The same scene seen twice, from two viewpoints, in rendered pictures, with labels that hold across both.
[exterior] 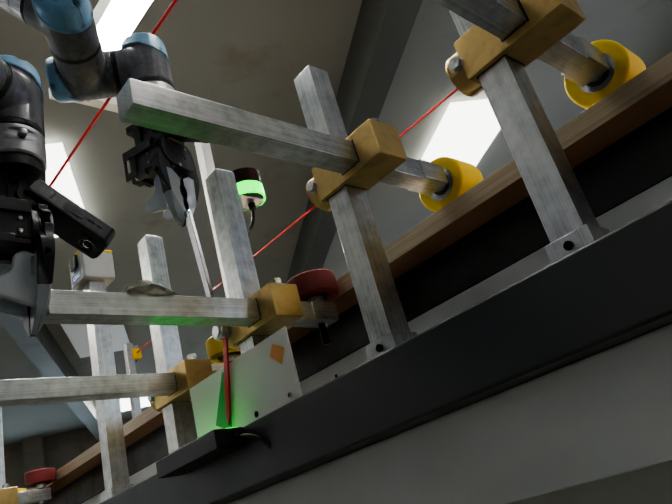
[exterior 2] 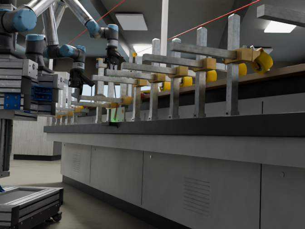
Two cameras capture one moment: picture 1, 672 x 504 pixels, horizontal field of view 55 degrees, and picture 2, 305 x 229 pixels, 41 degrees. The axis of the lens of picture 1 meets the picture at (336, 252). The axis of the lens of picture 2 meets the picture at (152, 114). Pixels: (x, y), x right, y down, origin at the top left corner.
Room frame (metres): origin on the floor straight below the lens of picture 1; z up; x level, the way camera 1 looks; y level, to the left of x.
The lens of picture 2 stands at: (-1.63, -1.09, 0.60)
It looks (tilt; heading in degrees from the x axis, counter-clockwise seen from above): 3 degrees up; 22
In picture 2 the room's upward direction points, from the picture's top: 2 degrees clockwise
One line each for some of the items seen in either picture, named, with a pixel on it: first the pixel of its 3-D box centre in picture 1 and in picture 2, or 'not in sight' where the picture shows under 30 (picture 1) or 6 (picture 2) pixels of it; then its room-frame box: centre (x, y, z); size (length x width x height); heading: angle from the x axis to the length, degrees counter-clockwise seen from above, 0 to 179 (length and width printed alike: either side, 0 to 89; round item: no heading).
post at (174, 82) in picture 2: not in sight; (174, 83); (0.39, -0.40, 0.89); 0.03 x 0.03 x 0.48; 47
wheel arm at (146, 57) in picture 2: not in sight; (193, 62); (0.15, -0.57, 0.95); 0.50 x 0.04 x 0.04; 137
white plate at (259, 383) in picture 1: (239, 393); (117, 115); (0.91, 0.19, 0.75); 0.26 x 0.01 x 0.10; 47
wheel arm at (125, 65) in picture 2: not in sight; (168, 70); (0.32, -0.39, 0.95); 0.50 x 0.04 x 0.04; 137
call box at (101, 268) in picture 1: (92, 271); (101, 63); (1.25, 0.52, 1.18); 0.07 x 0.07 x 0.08; 47
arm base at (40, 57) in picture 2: not in sight; (33, 60); (0.60, 0.68, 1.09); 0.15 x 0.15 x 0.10
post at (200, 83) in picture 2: not in sight; (200, 77); (0.22, -0.58, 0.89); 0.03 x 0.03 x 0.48; 47
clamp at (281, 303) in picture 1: (261, 318); (124, 101); (0.89, 0.13, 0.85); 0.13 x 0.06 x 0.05; 47
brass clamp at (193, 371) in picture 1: (180, 386); (111, 106); (1.06, 0.32, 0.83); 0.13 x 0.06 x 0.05; 47
